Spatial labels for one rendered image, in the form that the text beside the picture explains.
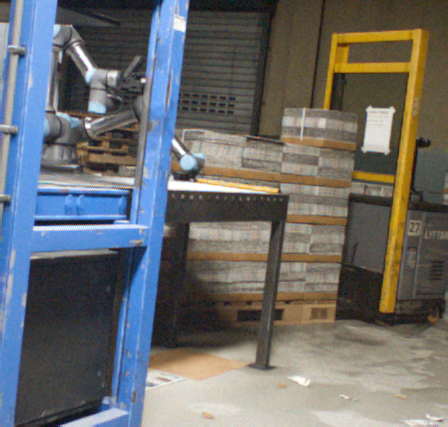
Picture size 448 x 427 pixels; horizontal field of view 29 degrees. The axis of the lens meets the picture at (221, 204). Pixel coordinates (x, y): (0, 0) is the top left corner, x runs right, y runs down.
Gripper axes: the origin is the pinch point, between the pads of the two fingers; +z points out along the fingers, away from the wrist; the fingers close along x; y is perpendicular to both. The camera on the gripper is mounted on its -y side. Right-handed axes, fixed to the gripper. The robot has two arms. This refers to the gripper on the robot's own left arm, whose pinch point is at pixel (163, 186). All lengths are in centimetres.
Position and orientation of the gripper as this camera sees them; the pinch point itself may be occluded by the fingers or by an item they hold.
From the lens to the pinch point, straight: 421.8
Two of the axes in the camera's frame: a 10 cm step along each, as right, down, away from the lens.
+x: 8.7, 1.3, -4.8
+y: 1.1, -9.9, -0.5
